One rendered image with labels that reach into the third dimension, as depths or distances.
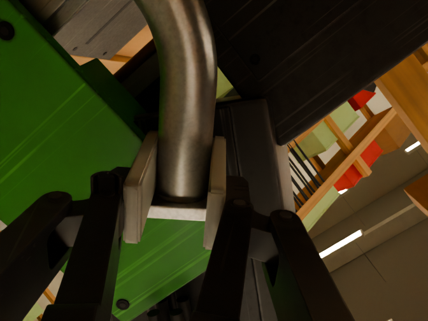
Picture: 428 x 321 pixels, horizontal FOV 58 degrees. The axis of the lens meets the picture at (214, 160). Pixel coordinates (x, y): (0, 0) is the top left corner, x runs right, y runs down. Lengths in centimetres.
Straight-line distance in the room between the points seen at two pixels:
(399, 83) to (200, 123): 85
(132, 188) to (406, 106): 90
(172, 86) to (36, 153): 11
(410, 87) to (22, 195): 89
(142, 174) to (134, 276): 13
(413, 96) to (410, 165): 875
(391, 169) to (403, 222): 214
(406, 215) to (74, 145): 765
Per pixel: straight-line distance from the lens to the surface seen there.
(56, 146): 26
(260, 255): 16
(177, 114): 20
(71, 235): 16
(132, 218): 17
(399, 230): 790
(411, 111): 103
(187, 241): 27
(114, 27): 85
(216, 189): 16
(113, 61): 100
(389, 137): 424
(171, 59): 19
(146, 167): 18
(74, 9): 26
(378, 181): 973
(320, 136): 353
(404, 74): 102
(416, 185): 81
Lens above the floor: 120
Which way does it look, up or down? 2 degrees up
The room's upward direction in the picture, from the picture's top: 142 degrees clockwise
